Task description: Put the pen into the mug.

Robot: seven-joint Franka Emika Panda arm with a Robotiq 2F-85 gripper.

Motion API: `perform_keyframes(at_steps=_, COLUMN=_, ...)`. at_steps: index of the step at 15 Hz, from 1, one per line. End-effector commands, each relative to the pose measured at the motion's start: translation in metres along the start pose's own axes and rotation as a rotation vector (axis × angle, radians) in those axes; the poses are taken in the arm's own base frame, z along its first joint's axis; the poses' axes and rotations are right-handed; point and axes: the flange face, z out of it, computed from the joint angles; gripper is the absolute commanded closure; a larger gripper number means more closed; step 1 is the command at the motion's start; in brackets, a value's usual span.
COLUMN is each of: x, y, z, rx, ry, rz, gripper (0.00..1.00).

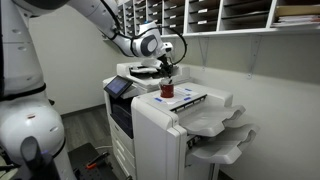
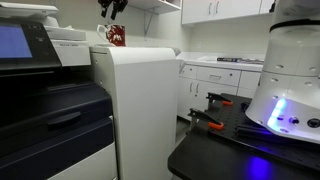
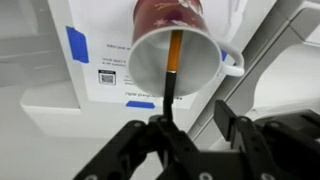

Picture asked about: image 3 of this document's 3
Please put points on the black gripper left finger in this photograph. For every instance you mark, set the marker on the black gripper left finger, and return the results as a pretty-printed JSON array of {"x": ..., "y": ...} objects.
[{"x": 140, "y": 153}]

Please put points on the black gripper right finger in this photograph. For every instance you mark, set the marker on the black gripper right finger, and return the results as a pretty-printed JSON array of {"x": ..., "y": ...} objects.
[{"x": 266, "y": 150}]

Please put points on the orange and black pen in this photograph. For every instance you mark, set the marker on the orange and black pen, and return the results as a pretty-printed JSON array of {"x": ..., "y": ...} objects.
[{"x": 174, "y": 50}]

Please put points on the red mug with white inside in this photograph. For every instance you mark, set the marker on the red mug with white inside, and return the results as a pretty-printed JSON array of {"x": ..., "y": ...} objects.
[{"x": 150, "y": 20}]

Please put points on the blue tape strip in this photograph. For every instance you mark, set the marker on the blue tape strip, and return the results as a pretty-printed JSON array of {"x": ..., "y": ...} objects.
[
  {"x": 77, "y": 45},
  {"x": 224, "y": 55},
  {"x": 140, "y": 104}
]

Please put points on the white printer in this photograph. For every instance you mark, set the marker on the white printer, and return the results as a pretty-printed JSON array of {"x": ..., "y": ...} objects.
[{"x": 290, "y": 76}]

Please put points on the white printed paper sheet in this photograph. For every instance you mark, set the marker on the white printed paper sheet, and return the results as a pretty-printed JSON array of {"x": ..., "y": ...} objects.
[{"x": 100, "y": 26}]

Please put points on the white moulded plastic bin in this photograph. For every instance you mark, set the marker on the white moulded plastic bin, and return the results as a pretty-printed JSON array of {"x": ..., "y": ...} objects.
[{"x": 26, "y": 50}]

